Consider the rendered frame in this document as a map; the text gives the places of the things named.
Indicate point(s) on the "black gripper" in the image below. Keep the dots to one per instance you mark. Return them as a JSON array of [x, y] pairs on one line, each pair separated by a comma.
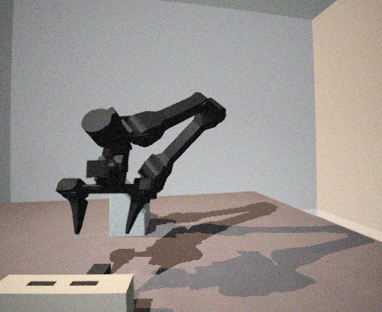
[[76, 191]]

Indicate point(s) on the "black two-prong plug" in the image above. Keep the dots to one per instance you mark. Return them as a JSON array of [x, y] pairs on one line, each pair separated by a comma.
[[99, 269]]

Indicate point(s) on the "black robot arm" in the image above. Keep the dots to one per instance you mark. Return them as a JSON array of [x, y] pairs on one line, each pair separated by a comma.
[[115, 133]]

